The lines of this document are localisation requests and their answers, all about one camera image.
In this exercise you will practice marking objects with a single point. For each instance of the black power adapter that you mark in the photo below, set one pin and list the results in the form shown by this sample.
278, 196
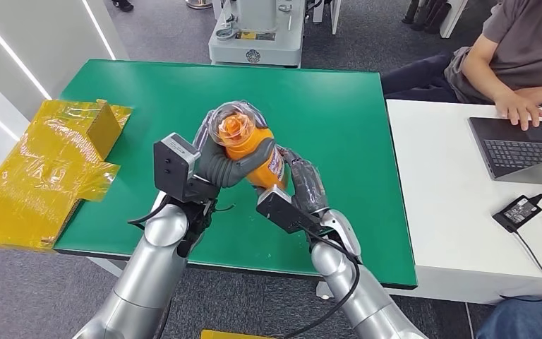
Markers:
518, 213

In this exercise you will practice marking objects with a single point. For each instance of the orange detergent bottle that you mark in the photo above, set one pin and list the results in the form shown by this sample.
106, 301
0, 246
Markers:
246, 138

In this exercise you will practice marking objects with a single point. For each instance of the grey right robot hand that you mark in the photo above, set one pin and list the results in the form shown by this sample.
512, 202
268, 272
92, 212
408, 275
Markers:
309, 187

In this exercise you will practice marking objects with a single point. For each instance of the white table foot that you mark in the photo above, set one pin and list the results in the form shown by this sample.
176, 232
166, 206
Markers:
324, 291
107, 267

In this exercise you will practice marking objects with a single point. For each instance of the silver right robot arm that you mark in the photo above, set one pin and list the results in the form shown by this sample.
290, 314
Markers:
360, 295

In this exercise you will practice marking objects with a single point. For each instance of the person's leg in jeans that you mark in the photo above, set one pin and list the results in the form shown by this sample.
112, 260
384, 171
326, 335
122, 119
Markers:
523, 320

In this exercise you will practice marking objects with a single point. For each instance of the person's right hand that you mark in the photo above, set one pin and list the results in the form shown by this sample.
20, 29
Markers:
521, 108

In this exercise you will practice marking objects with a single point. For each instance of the dark grey laptop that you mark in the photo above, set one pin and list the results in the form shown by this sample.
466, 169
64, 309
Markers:
519, 154

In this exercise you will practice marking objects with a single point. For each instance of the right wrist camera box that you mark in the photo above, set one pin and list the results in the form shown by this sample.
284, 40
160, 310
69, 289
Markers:
282, 210

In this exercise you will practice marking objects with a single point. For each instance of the white robot stand machine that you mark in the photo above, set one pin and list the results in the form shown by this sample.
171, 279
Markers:
257, 44

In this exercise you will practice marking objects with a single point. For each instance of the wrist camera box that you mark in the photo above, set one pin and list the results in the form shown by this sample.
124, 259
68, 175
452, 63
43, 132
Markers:
282, 210
173, 163

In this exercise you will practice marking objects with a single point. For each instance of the white furniture panel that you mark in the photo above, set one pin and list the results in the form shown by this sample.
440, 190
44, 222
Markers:
329, 14

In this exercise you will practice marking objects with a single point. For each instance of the yellow taped cardboard box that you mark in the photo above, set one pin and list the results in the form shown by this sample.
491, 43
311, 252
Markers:
42, 178

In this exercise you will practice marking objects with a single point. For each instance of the yellow taped object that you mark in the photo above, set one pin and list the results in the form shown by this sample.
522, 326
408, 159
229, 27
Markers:
233, 335

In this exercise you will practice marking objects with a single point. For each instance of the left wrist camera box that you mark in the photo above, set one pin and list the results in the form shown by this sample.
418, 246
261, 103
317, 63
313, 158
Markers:
173, 163

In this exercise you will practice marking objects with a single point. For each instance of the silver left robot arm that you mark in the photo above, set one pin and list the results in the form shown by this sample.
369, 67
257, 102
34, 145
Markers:
149, 276

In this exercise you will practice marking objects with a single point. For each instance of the person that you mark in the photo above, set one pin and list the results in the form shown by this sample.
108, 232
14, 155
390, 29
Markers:
523, 42

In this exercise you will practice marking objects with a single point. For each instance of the person's black shoe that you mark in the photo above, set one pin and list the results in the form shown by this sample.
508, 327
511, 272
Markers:
123, 5

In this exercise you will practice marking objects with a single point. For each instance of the white desk leg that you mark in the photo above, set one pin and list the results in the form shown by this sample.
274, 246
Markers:
453, 18

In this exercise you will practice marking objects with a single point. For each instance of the round metal base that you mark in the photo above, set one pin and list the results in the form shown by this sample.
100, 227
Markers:
199, 3

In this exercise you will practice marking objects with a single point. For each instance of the person's right forearm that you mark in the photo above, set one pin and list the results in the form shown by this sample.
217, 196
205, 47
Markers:
479, 84

